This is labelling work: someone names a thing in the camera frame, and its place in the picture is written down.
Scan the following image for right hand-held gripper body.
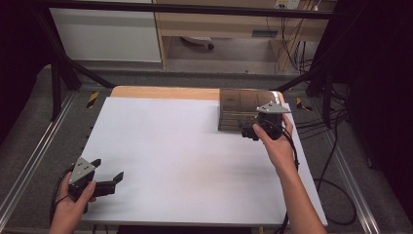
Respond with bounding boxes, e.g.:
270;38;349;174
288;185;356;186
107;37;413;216
253;101;292;142

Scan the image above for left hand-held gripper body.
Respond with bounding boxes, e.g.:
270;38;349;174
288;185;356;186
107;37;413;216
66;157;99;205

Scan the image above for transparent brown drawer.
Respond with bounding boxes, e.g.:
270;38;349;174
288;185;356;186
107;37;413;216
218;124;244;133

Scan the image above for transparent brown drawer box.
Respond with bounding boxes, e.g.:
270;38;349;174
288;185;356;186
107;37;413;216
217;88;286;133

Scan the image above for person's right hand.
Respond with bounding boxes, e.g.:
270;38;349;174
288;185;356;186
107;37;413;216
251;113;298;175

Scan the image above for person's left hand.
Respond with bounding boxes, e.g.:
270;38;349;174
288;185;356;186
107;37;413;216
51;175;97;227

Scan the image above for yellow black tape strip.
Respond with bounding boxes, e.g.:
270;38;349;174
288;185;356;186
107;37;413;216
86;91;100;110
294;97;314;112

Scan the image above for black metal stand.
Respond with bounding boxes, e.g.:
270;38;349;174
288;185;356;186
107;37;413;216
32;9;117;122
276;58;336;130

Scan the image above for white table board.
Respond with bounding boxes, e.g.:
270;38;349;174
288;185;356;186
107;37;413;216
80;97;329;227

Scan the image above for chair wheel base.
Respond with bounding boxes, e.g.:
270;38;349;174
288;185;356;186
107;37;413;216
180;35;215;51

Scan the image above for wooden desk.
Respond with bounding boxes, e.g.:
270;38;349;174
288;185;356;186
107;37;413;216
151;0;337;72

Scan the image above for dark curtain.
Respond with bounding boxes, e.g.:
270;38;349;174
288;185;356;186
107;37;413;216
332;0;413;225
0;0;53;142

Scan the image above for white power strip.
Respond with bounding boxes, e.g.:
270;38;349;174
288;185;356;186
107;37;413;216
274;0;302;11

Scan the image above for white cabinet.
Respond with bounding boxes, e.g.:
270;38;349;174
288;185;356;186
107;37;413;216
49;0;163;63

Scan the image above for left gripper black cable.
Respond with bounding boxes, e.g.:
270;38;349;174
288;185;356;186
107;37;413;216
49;166;75;223

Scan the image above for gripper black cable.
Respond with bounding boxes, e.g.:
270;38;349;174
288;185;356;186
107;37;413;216
272;110;358;234
49;166;75;223

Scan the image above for aluminium rail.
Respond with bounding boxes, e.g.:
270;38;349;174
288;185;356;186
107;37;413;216
319;126;382;234
0;92;78;222

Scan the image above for black floor cables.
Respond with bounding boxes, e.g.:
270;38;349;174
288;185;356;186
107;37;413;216
293;89;351;141

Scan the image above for hanging desk cables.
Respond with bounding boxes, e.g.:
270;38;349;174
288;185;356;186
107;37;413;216
278;14;314;75

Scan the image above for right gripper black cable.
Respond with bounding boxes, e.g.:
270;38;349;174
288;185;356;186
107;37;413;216
272;110;358;234

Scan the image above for black horizontal frame bar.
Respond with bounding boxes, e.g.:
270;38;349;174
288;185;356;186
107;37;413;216
40;0;335;20

